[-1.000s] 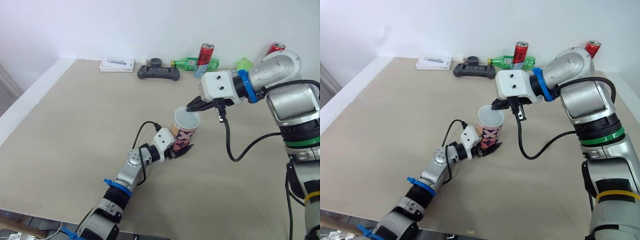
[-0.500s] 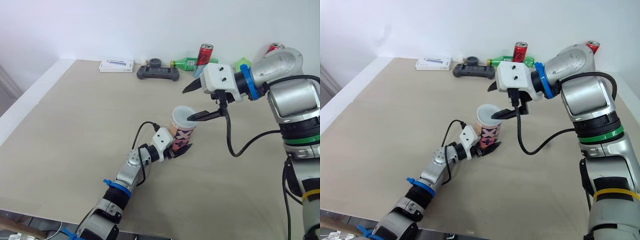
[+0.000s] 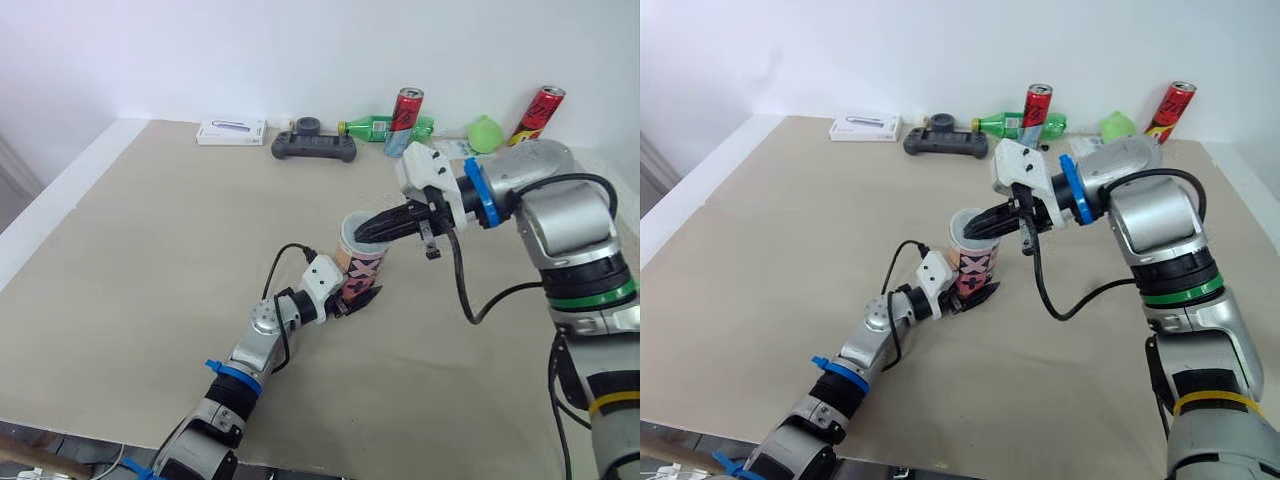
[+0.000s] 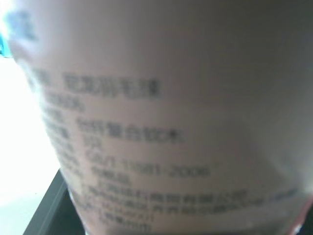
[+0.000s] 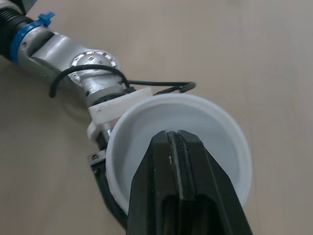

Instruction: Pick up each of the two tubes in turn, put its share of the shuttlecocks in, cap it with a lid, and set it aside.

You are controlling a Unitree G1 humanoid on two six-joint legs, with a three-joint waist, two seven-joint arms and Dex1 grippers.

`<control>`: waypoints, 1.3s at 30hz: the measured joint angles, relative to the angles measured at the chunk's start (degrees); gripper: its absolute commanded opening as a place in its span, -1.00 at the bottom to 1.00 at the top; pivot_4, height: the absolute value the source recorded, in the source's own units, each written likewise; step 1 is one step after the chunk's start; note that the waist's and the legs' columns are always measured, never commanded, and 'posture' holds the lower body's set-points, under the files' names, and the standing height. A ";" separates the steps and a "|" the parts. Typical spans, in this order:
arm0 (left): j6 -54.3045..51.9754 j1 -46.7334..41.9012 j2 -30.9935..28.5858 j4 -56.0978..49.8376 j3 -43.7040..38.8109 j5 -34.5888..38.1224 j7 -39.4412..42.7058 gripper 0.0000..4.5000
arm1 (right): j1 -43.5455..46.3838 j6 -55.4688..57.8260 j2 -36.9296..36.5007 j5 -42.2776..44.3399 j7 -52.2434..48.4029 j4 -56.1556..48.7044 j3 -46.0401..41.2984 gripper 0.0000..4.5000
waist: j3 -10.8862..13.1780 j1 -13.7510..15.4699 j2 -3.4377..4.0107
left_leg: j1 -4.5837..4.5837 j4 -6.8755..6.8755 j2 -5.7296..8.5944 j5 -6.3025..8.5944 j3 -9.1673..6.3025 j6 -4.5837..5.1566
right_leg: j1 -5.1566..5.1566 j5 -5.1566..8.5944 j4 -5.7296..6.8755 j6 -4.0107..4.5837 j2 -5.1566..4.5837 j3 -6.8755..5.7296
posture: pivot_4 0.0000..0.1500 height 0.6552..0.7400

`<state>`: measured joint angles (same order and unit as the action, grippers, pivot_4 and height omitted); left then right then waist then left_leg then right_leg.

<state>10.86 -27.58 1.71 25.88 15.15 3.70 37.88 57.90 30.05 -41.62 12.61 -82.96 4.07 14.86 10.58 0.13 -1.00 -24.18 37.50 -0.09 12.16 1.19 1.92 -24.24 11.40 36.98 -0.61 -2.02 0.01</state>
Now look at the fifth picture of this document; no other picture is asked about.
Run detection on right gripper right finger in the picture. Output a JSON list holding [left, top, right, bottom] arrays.
[[176, 129, 253, 235]]

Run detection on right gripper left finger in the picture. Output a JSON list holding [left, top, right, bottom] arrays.
[[126, 130, 184, 235]]

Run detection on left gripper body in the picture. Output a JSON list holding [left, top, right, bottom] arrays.
[[87, 131, 128, 220]]

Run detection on black cable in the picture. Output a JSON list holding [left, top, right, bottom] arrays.
[[48, 64, 197, 97]]

